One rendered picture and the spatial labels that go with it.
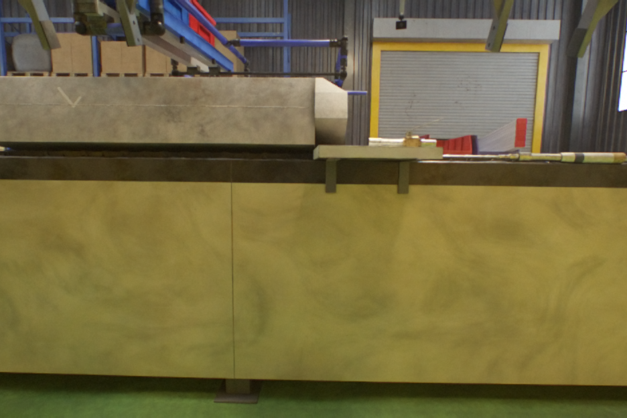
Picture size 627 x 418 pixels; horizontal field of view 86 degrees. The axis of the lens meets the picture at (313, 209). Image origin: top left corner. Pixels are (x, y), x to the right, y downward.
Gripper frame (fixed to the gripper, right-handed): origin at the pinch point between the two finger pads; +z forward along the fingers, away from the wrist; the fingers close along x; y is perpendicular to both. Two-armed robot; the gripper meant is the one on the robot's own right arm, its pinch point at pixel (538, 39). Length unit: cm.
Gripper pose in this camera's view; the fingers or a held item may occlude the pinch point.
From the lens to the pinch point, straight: 69.0
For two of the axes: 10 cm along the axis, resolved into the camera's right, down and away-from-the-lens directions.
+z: -0.5, 8.6, 5.2
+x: 10.0, 0.5, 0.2
